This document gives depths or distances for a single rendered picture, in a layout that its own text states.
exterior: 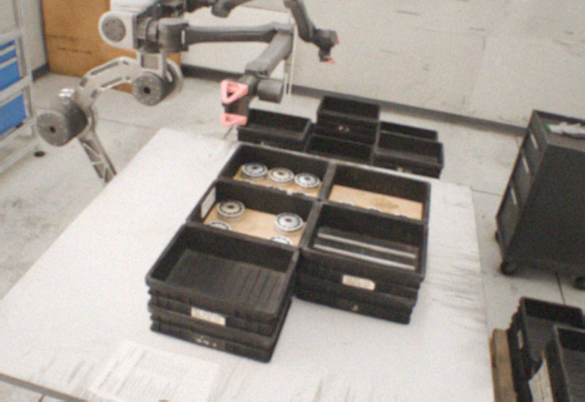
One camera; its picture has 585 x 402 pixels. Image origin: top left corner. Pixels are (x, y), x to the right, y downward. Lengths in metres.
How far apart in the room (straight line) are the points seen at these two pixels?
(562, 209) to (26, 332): 2.60
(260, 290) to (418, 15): 3.52
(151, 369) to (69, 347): 0.27
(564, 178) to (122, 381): 2.34
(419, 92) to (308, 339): 3.59
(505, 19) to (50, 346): 4.19
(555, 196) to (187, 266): 2.03
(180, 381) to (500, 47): 4.03
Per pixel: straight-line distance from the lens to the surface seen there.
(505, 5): 4.89
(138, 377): 1.68
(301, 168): 2.27
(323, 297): 1.87
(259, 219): 2.02
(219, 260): 1.83
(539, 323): 2.81
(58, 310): 1.91
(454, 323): 1.97
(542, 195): 3.12
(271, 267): 1.80
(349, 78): 5.06
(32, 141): 4.13
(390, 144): 3.37
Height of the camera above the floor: 2.03
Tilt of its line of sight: 33 degrees down
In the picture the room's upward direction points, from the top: 6 degrees clockwise
